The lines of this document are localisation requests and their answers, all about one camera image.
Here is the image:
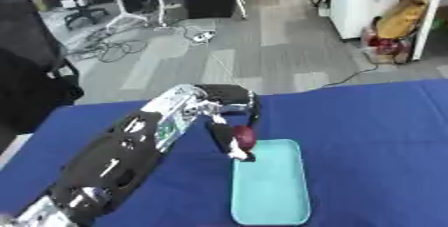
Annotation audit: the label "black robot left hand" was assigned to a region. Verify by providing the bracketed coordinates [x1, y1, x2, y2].
[194, 83, 263, 163]

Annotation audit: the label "dark red round toy fruit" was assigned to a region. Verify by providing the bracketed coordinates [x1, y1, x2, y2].
[231, 125, 258, 150]

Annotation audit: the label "white power strip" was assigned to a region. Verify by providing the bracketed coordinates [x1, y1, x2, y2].
[190, 30, 216, 44]

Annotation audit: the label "teal plastic tray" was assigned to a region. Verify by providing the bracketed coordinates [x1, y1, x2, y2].
[229, 138, 314, 227]

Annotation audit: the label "white tripod stand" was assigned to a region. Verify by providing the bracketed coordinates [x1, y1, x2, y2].
[99, 0, 172, 29]

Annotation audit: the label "white cabinet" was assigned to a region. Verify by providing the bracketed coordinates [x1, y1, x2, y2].
[329, 0, 406, 41]

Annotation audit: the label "red bag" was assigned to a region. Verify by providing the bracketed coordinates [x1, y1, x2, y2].
[362, 25, 413, 64]

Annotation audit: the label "yellow bag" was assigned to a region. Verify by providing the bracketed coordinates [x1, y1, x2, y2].
[374, 0, 429, 40]

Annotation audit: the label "black floor cable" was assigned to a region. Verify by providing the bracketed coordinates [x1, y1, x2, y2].
[318, 64, 382, 89]

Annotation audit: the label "tangled black cables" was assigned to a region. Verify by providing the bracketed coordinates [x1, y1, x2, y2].
[64, 25, 151, 64]

